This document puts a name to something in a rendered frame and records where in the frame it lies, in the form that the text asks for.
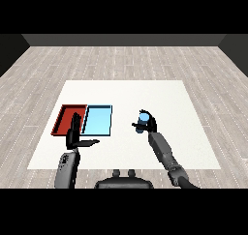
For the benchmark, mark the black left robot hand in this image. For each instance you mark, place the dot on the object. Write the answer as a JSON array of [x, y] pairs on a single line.
[[73, 136]]

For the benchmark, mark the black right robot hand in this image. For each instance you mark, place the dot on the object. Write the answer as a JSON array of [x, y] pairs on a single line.
[[151, 124]]

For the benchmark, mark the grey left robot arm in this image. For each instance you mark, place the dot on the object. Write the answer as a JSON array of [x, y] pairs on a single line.
[[67, 170]]

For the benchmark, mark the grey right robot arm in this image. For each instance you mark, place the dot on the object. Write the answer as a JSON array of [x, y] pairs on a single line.
[[168, 158]]

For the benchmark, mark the small blue can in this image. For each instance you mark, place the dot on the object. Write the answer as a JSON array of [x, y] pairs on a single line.
[[142, 121]]

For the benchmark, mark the red shallow open box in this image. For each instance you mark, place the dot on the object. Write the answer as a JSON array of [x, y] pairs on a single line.
[[63, 121]]

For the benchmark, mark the light blue shallow open box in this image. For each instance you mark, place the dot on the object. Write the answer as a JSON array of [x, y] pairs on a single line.
[[98, 120]]

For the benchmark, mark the dark grey robot body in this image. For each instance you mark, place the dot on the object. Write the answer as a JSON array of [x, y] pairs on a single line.
[[124, 182]]

